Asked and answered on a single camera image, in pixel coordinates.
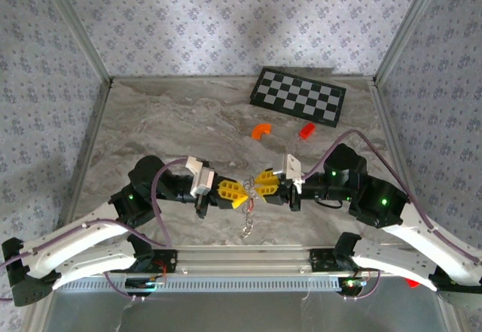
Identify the silver keyring with chain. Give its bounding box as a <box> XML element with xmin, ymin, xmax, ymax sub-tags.
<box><xmin>239</xmin><ymin>176</ymin><xmax>261</xmax><ymax>240</ymax></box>

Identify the orange curved block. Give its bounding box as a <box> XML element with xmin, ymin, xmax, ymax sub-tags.
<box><xmin>251</xmin><ymin>123</ymin><xmax>273</xmax><ymax>141</ymax></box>

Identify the black and white checkerboard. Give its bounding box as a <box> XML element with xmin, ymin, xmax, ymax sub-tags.
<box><xmin>248</xmin><ymin>66</ymin><xmax>347</xmax><ymax>129</ymax></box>

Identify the sheet metal shelf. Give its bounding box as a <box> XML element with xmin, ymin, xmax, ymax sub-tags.
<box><xmin>37</xmin><ymin>271</ymin><xmax>459</xmax><ymax>332</ymax></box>

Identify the small controller board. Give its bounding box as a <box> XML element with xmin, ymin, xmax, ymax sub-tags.
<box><xmin>338</xmin><ymin>277</ymin><xmax>368</xmax><ymax>291</ymax></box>
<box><xmin>126</xmin><ymin>277</ymin><xmax>166</xmax><ymax>291</ymax></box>

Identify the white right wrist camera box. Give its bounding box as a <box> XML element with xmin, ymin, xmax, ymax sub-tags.
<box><xmin>271</xmin><ymin>154</ymin><xmax>305</xmax><ymax>193</ymax></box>

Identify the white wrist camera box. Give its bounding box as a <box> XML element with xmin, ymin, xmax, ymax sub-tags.
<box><xmin>271</xmin><ymin>154</ymin><xmax>305</xmax><ymax>193</ymax></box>
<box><xmin>185</xmin><ymin>156</ymin><xmax>216</xmax><ymax>198</ymax></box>

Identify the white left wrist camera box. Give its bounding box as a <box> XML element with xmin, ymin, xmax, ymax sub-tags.
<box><xmin>185</xmin><ymin>156</ymin><xmax>216</xmax><ymax>198</ymax></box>

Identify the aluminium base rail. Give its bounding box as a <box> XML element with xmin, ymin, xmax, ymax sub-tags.
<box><xmin>127</xmin><ymin>244</ymin><xmax>377</xmax><ymax>277</ymax></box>

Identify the grey slotted cable duct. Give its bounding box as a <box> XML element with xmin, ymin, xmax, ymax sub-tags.
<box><xmin>81</xmin><ymin>274</ymin><xmax>342</xmax><ymax>294</ymax></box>

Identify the short purple cable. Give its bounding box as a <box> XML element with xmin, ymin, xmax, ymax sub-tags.
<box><xmin>103</xmin><ymin>271</ymin><xmax>169</xmax><ymax>303</ymax></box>
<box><xmin>340</xmin><ymin>267</ymin><xmax>383</xmax><ymax>303</ymax></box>

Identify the aluminium frame post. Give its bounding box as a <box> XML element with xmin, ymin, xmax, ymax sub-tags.
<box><xmin>371</xmin><ymin>0</ymin><xmax>448</xmax><ymax>87</ymax></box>
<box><xmin>37</xmin><ymin>0</ymin><xmax>114</xmax><ymax>87</ymax></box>

